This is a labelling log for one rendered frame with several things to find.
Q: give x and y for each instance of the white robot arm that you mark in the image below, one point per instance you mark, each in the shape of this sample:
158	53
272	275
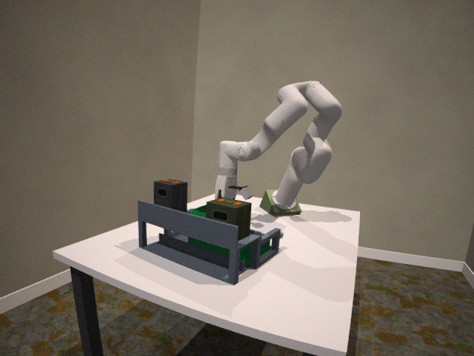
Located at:
293	107

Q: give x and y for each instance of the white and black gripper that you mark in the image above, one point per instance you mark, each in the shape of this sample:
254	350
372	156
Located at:
222	189

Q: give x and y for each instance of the green bin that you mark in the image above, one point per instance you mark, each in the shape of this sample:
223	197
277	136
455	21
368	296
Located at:
199	211
201	244
245	252

